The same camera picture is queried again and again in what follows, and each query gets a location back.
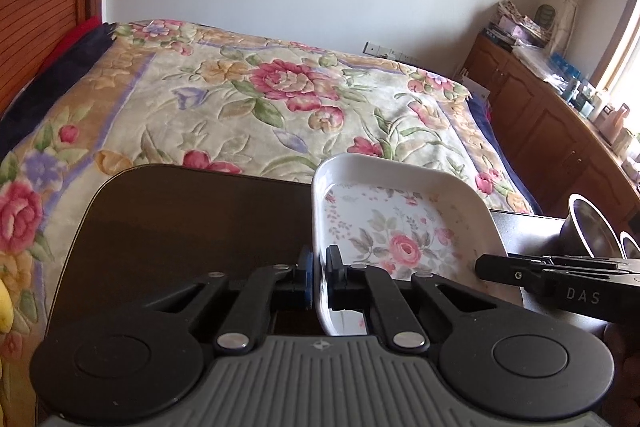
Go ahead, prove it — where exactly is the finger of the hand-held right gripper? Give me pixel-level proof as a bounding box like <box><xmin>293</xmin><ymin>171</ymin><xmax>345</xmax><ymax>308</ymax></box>
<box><xmin>475</xmin><ymin>254</ymin><xmax>551</xmax><ymax>294</ymax></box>
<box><xmin>542</xmin><ymin>256</ymin><xmax>621</xmax><ymax>269</ymax></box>

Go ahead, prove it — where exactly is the medium steel bowl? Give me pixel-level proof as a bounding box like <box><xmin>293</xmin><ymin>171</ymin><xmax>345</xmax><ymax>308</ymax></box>
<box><xmin>559</xmin><ymin>193</ymin><xmax>627</xmax><ymax>258</ymax></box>

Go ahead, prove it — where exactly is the white bottle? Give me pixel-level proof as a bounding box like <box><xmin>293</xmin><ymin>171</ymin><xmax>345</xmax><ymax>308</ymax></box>
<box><xmin>590</xmin><ymin>89</ymin><xmax>608</xmax><ymax>122</ymax></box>

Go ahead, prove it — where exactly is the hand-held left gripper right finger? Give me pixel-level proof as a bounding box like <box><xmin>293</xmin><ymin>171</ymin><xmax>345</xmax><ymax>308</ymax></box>
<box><xmin>325</xmin><ymin>246</ymin><xmax>501</xmax><ymax>353</ymax></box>

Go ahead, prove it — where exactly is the person's right hand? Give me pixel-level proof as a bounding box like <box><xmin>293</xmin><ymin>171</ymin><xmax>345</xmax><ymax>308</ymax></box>
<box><xmin>602</xmin><ymin>322</ymin><xmax>640</xmax><ymax>388</ymax></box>

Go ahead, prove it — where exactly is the dark blue cloth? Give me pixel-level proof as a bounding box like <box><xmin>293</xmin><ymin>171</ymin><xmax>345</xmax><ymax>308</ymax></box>
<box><xmin>0</xmin><ymin>23</ymin><xmax>118</xmax><ymax>128</ymax></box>

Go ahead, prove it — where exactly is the red cloth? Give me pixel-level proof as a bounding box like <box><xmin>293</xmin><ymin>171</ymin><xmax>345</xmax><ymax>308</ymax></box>
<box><xmin>40</xmin><ymin>17</ymin><xmax>101</xmax><ymax>72</ymax></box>

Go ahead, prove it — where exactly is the white paper bag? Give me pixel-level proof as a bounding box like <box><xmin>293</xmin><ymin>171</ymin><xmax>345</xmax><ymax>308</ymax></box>
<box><xmin>459</xmin><ymin>66</ymin><xmax>492</xmax><ymax>102</ymax></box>

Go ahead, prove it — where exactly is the floral blanket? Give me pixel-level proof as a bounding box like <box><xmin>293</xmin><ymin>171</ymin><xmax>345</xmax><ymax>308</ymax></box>
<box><xmin>0</xmin><ymin>19</ymin><xmax>541</xmax><ymax>427</ymax></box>

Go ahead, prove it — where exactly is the large steel bowl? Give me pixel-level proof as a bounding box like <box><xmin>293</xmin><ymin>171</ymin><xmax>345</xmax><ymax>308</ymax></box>
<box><xmin>619</xmin><ymin>231</ymin><xmax>640</xmax><ymax>259</ymax></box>

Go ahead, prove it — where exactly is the blue box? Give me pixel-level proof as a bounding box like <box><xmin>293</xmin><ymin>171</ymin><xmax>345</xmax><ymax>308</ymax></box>
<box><xmin>549</xmin><ymin>54</ymin><xmax>583</xmax><ymax>80</ymax></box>

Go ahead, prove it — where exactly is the stack of papers and boxes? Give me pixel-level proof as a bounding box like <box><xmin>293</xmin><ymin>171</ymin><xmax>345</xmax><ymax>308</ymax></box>
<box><xmin>482</xmin><ymin>0</ymin><xmax>553</xmax><ymax>52</ymax></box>

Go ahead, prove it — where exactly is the wooden cabinet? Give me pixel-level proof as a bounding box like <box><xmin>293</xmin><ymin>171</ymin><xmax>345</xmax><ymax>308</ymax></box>
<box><xmin>462</xmin><ymin>32</ymin><xmax>640</xmax><ymax>233</ymax></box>

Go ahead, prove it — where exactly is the white floral rectangular plate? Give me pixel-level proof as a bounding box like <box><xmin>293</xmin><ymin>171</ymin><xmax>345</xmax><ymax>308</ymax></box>
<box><xmin>311</xmin><ymin>153</ymin><xmax>525</xmax><ymax>337</ymax></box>

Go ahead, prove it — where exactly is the clear plastic bag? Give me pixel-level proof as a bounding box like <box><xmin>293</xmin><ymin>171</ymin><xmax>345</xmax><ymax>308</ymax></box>
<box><xmin>512</xmin><ymin>44</ymin><xmax>561</xmax><ymax>75</ymax></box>

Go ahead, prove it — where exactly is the pink jug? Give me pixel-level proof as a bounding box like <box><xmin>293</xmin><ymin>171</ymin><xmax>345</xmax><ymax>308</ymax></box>
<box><xmin>602</xmin><ymin>103</ymin><xmax>632</xmax><ymax>142</ymax></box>

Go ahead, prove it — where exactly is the wall outlet strip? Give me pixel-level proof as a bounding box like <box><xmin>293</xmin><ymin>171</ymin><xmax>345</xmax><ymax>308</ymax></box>
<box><xmin>363</xmin><ymin>41</ymin><xmax>421</xmax><ymax>64</ymax></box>

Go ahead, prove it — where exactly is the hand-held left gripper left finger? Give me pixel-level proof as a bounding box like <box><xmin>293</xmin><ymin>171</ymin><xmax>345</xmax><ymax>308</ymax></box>
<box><xmin>142</xmin><ymin>247</ymin><xmax>317</xmax><ymax>355</ymax></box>

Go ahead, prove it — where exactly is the grey round hand fan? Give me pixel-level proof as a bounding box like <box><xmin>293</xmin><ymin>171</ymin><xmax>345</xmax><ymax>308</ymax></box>
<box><xmin>534</xmin><ymin>4</ymin><xmax>557</xmax><ymax>32</ymax></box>

